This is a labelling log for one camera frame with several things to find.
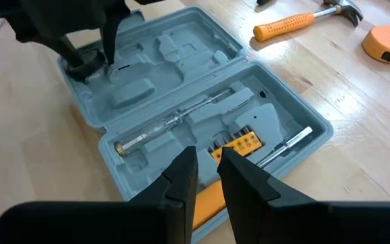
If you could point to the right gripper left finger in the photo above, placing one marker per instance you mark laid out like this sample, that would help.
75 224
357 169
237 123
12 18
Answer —
178 183

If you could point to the orange bit holder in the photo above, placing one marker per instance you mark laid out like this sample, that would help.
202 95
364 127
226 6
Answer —
245 144

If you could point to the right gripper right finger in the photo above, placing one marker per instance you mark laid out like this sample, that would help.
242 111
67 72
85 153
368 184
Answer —
249 193

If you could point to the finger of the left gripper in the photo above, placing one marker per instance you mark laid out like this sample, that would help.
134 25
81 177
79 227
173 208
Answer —
66 49
110 40

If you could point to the yellow tape measure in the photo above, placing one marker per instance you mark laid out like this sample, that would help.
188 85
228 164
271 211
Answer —
384 44

